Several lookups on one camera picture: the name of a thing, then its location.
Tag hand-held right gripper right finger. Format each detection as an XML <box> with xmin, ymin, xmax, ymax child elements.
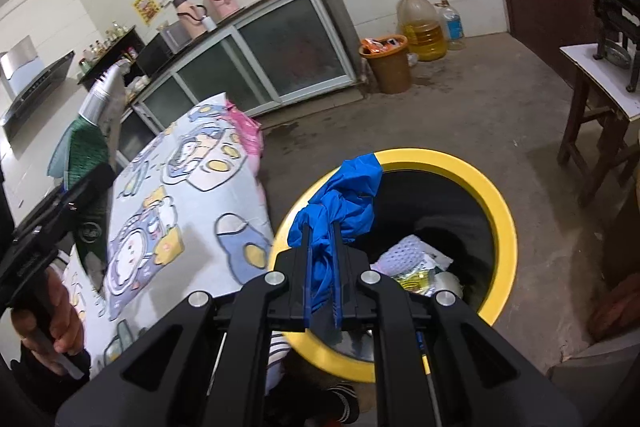
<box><xmin>332</xmin><ymin>222</ymin><xmax>583</xmax><ymax>427</ymax></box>

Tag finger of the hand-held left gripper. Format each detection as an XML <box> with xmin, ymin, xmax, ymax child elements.
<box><xmin>15</xmin><ymin>164</ymin><xmax>117</xmax><ymax>254</ymax></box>

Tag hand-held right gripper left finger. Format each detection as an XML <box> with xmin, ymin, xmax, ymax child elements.
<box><xmin>55</xmin><ymin>224</ymin><xmax>313</xmax><ymax>427</ymax></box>

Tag green silver snack packet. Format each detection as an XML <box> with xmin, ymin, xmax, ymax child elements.
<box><xmin>47</xmin><ymin>59</ymin><xmax>131</xmax><ymax>300</ymax></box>

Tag blue cloth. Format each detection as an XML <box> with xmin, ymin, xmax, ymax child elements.
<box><xmin>287</xmin><ymin>152</ymin><xmax>384</xmax><ymax>314</ymax></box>

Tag yellow rimmed black trash bin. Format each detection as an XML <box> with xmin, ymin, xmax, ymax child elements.
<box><xmin>267</xmin><ymin>148</ymin><xmax>518</xmax><ymax>383</ymax></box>

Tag person's left forearm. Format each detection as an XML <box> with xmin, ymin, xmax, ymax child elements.
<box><xmin>0</xmin><ymin>347</ymin><xmax>94</xmax><ymax>427</ymax></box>

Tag person's left hand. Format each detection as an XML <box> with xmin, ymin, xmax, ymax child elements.
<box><xmin>10</xmin><ymin>268</ymin><xmax>87</xmax><ymax>370</ymax></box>

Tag yellow crumpled wrapper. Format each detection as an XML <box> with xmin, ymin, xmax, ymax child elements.
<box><xmin>392</xmin><ymin>267</ymin><xmax>436</xmax><ymax>296</ymax></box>

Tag white dotted packet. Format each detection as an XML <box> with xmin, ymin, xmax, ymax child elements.
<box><xmin>372</xmin><ymin>234</ymin><xmax>454</xmax><ymax>279</ymax></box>

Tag cartoon printed blanket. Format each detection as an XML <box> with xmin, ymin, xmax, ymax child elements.
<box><xmin>62</xmin><ymin>92</ymin><xmax>292</xmax><ymax>390</ymax></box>

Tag black white striped shoe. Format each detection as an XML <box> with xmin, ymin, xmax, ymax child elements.
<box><xmin>320</xmin><ymin>384</ymin><xmax>362</xmax><ymax>426</ymax></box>

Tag steel range hood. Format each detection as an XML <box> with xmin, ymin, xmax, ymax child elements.
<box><xmin>0</xmin><ymin>36</ymin><xmax>76</xmax><ymax>140</ymax></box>

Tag black shelf of seasoning bottles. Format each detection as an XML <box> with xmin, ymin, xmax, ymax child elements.
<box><xmin>77</xmin><ymin>24</ymin><xmax>147</xmax><ymax>88</ymax></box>

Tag pink printed cloth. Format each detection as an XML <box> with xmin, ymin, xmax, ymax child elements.
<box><xmin>225</xmin><ymin>102</ymin><xmax>265</xmax><ymax>174</ymax></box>

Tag black countertop appliance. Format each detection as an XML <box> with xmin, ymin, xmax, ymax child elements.
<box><xmin>136</xmin><ymin>34</ymin><xmax>174</xmax><ymax>76</ymax></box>

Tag silver metal box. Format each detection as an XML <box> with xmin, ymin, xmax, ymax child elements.
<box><xmin>159</xmin><ymin>21</ymin><xmax>194</xmax><ymax>54</ymax></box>

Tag brown plastic bucket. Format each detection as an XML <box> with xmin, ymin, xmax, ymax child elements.
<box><xmin>358</xmin><ymin>36</ymin><xmax>414</xmax><ymax>95</ymax></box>

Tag short pink thermos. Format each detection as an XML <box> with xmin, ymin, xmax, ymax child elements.
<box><xmin>172</xmin><ymin>0</ymin><xmax>207</xmax><ymax>38</ymax></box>

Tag glass door kitchen cabinet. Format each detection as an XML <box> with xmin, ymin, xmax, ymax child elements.
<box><xmin>115</xmin><ymin>0</ymin><xmax>372</xmax><ymax>162</ymax></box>

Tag orange snack wrappers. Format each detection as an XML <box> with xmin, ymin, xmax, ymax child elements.
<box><xmin>361</xmin><ymin>36</ymin><xmax>408</xmax><ymax>56</ymax></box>

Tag large cooking oil jug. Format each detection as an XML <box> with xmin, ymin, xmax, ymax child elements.
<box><xmin>396</xmin><ymin>0</ymin><xmax>449</xmax><ymax>62</ymax></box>

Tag sweet potatoes in red net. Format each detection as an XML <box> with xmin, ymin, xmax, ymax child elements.
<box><xmin>587</xmin><ymin>272</ymin><xmax>640</xmax><ymax>342</ymax></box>

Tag clear plastic water bottle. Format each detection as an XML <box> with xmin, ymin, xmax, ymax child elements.
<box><xmin>435</xmin><ymin>0</ymin><xmax>466</xmax><ymax>52</ymax></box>

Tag wooden stool with white board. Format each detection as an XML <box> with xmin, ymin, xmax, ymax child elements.
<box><xmin>557</xmin><ymin>43</ymin><xmax>640</xmax><ymax>208</ymax></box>

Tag small metal bowl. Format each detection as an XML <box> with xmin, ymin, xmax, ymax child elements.
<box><xmin>602</xmin><ymin>39</ymin><xmax>632</xmax><ymax>68</ymax></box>

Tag black hand crank noodle machine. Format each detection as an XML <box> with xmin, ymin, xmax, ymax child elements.
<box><xmin>590</xmin><ymin>0</ymin><xmax>640</xmax><ymax>94</ymax></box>

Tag yellow wall poster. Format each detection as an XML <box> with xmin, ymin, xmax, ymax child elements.
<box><xmin>132</xmin><ymin>0</ymin><xmax>162</xmax><ymax>26</ymax></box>

